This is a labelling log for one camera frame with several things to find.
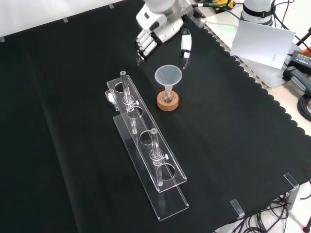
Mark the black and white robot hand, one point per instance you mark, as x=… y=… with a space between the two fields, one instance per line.
x=165 y=26

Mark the translucent plastic funnel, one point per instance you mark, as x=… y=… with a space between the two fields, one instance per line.
x=167 y=75

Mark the small glass round-bottom flask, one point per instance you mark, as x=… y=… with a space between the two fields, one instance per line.
x=167 y=98

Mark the clear acrylic funnel stand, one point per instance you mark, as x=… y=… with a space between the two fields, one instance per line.
x=170 y=180

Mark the silver metal plate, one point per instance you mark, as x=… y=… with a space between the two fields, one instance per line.
x=218 y=21

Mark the clear tape strip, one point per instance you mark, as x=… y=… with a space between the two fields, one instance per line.
x=291 y=180
x=237 y=208
x=66 y=20
x=110 y=5
x=2 y=39

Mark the yellow stop button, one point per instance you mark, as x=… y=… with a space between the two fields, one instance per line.
x=226 y=4

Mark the pale board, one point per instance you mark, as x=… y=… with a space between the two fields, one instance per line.
x=262 y=43

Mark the black cloth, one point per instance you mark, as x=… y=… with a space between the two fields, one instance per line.
x=218 y=126

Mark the black power adapter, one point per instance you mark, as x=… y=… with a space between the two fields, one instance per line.
x=301 y=59

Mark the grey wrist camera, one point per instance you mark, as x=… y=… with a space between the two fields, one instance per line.
x=201 y=22

